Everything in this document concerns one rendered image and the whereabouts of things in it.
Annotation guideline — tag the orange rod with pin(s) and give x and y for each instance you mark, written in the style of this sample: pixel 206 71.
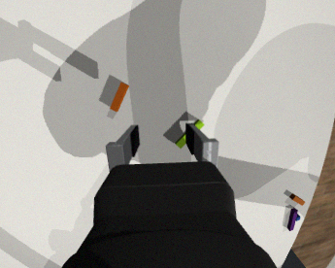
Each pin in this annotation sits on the orange rod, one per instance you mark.
pixel 297 199
pixel 119 96

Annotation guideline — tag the lime green rod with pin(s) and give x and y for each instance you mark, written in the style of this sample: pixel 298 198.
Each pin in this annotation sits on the lime green rod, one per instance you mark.
pixel 181 142

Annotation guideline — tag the purple rod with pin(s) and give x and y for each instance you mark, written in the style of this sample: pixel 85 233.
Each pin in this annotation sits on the purple rod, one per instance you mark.
pixel 292 219

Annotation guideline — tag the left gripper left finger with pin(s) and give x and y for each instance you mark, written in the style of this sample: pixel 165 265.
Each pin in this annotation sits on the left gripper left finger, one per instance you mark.
pixel 121 151

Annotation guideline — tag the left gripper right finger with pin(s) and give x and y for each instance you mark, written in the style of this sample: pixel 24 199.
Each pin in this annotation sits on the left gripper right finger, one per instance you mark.
pixel 203 148

